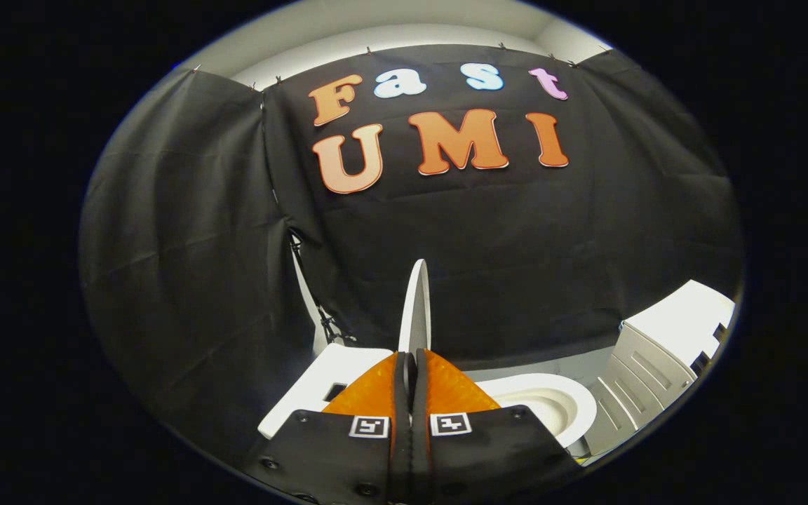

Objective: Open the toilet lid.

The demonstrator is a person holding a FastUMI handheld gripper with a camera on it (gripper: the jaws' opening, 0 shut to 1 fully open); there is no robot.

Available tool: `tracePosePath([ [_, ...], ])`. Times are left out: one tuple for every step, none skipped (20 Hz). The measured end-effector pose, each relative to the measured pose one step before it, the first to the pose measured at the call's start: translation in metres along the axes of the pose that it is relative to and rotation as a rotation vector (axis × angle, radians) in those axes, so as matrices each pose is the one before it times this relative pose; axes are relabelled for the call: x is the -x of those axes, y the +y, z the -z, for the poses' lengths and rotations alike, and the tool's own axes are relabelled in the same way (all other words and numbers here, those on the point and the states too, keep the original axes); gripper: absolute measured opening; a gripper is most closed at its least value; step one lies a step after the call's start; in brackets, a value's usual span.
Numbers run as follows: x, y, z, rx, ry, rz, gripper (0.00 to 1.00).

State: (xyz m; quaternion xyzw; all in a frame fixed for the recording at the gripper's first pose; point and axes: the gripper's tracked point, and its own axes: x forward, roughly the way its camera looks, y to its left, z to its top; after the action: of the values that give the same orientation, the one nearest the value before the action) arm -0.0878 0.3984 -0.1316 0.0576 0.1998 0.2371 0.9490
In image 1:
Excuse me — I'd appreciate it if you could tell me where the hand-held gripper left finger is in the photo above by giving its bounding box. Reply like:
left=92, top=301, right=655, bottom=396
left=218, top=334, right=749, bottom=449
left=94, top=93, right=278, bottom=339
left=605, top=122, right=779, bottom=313
left=245, top=351, right=413, bottom=505

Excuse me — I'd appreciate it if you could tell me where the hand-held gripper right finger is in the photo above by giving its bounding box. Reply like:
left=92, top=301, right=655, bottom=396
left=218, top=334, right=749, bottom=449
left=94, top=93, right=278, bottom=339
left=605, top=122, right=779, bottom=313
left=411, top=348, right=584, bottom=505

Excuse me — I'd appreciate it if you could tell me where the white pole stand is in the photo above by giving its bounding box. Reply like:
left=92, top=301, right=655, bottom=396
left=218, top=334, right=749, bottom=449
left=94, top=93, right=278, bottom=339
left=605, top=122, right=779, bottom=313
left=288, top=231, right=359, bottom=355

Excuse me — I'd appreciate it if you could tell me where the white drawer cabinet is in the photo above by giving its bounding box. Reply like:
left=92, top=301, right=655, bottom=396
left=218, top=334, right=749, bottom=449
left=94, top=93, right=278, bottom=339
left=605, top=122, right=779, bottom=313
left=581, top=279, right=736, bottom=458

